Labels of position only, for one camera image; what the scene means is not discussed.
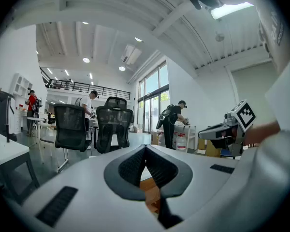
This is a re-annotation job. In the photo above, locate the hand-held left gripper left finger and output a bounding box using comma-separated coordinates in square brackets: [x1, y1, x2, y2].
[21, 145, 165, 232]

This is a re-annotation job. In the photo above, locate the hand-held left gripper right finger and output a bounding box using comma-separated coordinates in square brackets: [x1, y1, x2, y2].
[145, 145, 247, 232]

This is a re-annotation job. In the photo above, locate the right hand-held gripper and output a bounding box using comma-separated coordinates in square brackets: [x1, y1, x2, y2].
[198, 100, 256, 159]

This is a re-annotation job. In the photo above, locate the person's right forearm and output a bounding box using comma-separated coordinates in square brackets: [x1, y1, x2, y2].
[243, 121, 281, 147]

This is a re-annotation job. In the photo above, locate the cardboard box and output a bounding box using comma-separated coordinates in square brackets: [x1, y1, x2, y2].
[197, 138, 222, 158]
[150, 130, 160, 145]

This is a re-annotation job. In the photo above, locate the white desk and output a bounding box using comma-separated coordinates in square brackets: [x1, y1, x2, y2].
[174, 124, 197, 154]

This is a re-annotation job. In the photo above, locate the wooden slat deck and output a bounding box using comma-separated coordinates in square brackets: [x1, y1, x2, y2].
[139, 175, 161, 214]

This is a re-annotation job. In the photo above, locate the black mesh chair chrome base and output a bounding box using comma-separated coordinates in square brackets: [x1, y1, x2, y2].
[53, 103, 92, 174]

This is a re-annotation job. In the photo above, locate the black office chair with headrest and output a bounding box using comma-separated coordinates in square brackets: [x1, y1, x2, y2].
[95, 96, 134, 154]

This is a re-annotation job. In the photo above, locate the glass door with windows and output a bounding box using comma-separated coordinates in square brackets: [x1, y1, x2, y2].
[137, 60, 171, 134]

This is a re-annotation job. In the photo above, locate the round white table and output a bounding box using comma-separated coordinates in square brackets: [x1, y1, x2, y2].
[26, 116, 53, 164]

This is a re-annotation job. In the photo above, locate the person's beige shirt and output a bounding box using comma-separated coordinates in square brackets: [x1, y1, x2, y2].
[255, 0, 290, 132]

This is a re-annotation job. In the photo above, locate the black balcony railing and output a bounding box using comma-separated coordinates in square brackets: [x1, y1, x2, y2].
[45, 79, 132, 101]

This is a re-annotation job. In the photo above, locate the ceiling air conditioner unit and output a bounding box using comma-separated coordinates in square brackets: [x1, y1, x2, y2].
[121, 44, 143, 65]

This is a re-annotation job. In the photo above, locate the white shelf unit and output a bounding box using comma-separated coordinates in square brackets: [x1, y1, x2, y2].
[10, 73, 34, 133]

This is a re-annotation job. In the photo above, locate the rectangular ceiling light panel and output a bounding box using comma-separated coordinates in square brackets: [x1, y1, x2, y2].
[210, 1, 255, 20]

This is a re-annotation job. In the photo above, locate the white side table black frame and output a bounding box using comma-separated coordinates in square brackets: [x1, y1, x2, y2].
[0, 133, 41, 204]

